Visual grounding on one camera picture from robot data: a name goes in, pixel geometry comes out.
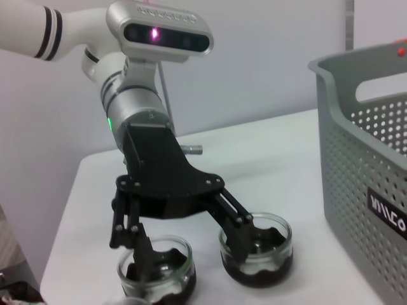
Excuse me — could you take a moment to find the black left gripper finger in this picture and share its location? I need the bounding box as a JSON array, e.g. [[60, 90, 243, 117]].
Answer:
[[109, 186, 154, 283], [206, 186, 256, 265]]

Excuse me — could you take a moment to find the grey-green perforated storage bin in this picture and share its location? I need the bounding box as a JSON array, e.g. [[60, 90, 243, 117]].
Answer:
[[307, 41, 407, 305]]

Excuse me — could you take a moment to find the glass teacup with black sleeve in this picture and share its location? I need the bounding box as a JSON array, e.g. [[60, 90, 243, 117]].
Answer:
[[116, 234, 197, 303], [217, 212, 293, 289]]

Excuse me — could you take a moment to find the vertical wall trim strip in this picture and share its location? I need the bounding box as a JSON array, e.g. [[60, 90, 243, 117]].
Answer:
[[345, 0, 355, 51]]

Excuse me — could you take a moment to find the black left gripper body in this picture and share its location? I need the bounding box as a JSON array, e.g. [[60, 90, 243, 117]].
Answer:
[[115, 123, 226, 220]]

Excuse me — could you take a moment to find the grey camera cable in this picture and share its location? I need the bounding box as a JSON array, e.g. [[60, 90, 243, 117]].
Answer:
[[158, 60, 175, 128]]

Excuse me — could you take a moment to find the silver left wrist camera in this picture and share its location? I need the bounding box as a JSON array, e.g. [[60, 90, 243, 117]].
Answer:
[[106, 0, 214, 93]]

